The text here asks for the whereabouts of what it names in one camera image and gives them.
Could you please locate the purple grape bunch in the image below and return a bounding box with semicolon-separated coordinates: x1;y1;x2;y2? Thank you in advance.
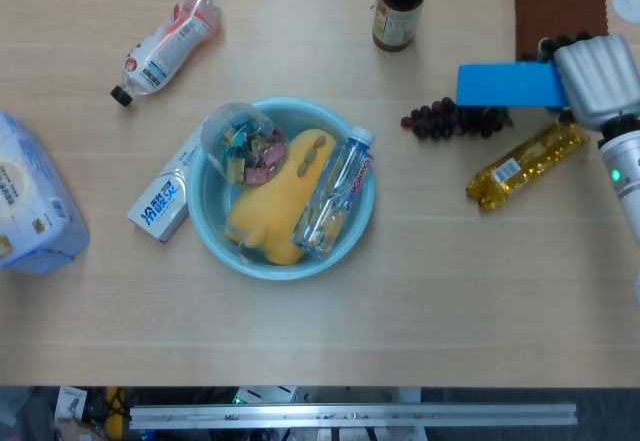
400;96;515;141

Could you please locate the clear jar of binder clips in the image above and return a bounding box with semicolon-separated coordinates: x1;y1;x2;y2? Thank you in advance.
200;101;289;188

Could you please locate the white round table grommet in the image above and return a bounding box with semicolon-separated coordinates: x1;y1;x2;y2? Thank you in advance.
611;0;640;25

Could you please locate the clear water bottle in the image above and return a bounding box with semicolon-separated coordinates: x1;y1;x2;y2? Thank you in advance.
289;126;377;258

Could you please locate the blue chocolate cookie box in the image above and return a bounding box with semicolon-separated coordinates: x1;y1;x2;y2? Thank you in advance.
456;60;569;109

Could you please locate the aluminium rail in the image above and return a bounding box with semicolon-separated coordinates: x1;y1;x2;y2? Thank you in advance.
128;402;578;431

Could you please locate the blue tissue pack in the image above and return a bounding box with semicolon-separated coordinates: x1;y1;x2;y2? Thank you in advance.
0;110;92;276

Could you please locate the light blue plastic bowl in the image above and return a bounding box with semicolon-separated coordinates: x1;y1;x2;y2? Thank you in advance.
187;96;377;281

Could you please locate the white paper card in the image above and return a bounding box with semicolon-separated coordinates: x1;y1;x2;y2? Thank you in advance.
53;386;89;425

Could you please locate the gold foil snack pack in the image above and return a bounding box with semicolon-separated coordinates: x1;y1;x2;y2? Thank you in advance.
465;120;591;213

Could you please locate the dark tea bottle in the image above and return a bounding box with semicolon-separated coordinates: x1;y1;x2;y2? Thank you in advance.
371;0;429;53

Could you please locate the yellow netted object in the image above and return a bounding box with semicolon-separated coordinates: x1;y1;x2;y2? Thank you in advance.
103;386;126;441

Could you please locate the brown cloth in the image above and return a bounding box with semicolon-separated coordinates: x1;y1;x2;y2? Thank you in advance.
514;0;610;62

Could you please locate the white toothpaste box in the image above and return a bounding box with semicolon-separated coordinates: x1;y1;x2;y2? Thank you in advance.
126;125;211;244

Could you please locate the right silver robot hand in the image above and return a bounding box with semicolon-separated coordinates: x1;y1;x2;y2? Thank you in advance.
537;32;640;132

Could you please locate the yellow plush toy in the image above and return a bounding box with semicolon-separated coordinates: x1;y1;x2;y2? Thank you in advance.
224;128;337;267

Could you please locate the clear drink bottle pink label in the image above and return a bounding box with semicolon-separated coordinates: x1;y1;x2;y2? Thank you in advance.
110;0;224;108

